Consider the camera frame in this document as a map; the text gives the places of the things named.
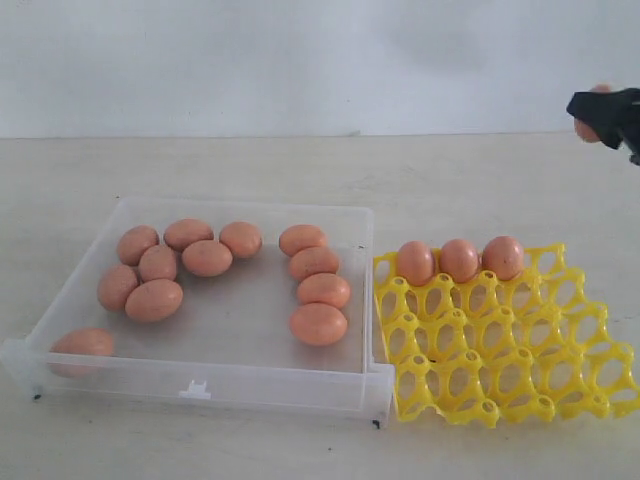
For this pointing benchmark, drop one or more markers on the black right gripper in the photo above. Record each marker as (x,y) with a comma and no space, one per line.
(613,116)

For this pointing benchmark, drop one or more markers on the brown egg front left corner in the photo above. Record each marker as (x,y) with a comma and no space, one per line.
(86,341)

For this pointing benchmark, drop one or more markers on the yellow plastic egg rack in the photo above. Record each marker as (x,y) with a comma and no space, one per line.
(488,351)

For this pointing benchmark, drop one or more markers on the brown egg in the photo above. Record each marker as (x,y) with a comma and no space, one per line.
(415,263)
(135,242)
(158,262)
(184,232)
(459,259)
(326,288)
(207,258)
(300,237)
(504,256)
(312,261)
(318,324)
(243,239)
(115,286)
(583,131)
(154,301)

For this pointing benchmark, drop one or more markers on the clear plastic tray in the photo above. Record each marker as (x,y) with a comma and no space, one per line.
(229,344)

